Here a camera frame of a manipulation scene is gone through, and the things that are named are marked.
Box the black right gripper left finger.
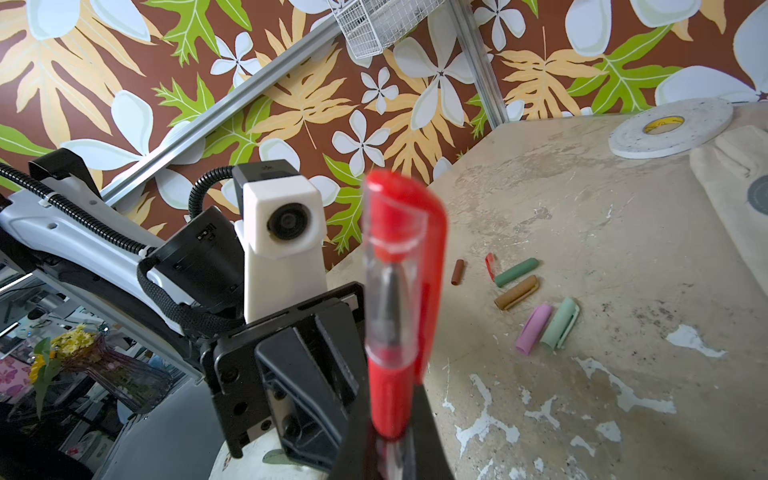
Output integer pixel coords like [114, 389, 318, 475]
[328, 386, 382, 480]

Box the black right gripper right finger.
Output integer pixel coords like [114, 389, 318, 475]
[410, 385, 454, 480]

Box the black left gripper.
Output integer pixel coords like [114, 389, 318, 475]
[201, 282, 367, 471]

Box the dark red marker cap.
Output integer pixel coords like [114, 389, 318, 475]
[451, 259, 466, 286]

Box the pink pen cap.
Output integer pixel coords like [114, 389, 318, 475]
[515, 304, 553, 356]

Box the red gel pen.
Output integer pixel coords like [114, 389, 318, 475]
[363, 171, 448, 479]

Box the light green pen cap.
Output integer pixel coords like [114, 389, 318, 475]
[539, 297, 581, 350]

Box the red pen cap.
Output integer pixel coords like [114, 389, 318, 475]
[484, 252, 497, 281]

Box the dark green pen cap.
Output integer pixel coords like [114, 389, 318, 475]
[494, 258, 540, 288]

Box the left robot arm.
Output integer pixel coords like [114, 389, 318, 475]
[1, 149, 364, 472]

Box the beige work glove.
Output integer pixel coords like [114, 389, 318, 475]
[690, 125, 767, 290]

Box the white tape roll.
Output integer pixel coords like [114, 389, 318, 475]
[608, 98, 734, 160]

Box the white wire basket left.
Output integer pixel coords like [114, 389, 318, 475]
[328, 0, 443, 59]

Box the aluminium frame post left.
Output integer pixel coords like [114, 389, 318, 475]
[447, 0, 509, 129]

